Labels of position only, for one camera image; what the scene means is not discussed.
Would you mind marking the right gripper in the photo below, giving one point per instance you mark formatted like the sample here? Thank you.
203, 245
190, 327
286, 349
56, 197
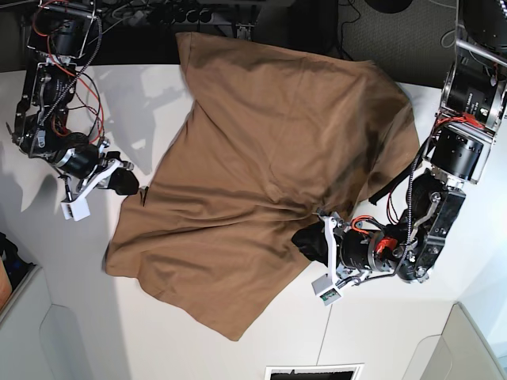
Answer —
86, 166

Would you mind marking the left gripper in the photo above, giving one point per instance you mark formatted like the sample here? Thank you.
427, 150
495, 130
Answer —
355, 252

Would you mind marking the brown t-shirt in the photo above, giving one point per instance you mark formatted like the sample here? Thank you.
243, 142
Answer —
273, 135

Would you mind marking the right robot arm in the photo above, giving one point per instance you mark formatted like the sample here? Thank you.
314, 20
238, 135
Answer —
65, 37

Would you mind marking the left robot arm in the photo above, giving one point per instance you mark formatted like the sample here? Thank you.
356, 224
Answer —
472, 107

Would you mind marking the white bin right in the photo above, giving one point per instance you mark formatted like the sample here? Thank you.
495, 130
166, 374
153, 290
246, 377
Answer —
460, 352

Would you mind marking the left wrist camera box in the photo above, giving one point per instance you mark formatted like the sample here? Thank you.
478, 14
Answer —
325, 289

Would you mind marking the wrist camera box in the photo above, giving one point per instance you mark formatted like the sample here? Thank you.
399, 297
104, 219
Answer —
76, 210
325, 289

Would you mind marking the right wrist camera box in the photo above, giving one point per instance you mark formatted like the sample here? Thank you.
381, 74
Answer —
76, 210

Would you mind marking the aluminium frame post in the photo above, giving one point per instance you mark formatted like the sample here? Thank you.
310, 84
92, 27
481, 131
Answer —
244, 31

